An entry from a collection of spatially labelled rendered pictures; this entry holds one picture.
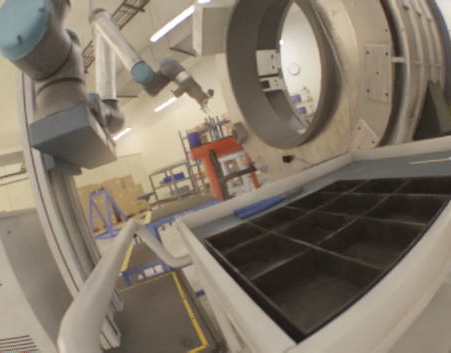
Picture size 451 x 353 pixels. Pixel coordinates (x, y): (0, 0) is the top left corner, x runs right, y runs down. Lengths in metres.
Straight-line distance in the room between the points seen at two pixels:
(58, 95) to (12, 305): 0.58
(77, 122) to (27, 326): 0.59
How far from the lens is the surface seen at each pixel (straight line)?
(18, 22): 0.55
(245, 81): 1.54
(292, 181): 0.60
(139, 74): 1.07
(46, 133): 0.59
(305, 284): 0.20
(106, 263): 0.21
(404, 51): 0.73
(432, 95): 0.89
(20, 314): 0.78
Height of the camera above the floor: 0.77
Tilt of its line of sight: 3 degrees down
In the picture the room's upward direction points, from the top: 18 degrees counter-clockwise
